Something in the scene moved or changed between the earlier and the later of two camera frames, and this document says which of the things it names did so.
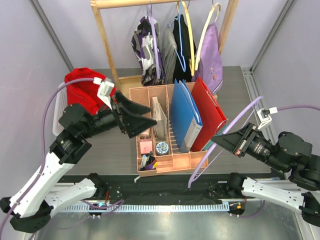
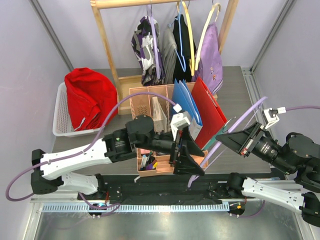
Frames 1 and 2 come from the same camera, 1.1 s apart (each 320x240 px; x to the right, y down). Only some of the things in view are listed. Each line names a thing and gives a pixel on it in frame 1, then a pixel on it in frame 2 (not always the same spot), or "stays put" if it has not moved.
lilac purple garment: (210, 67) stays put
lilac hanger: (209, 146) → (229, 129)
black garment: (182, 63) stays put
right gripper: (238, 146) stays put
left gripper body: (110, 118) → (175, 150)
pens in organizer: (148, 162) stays put
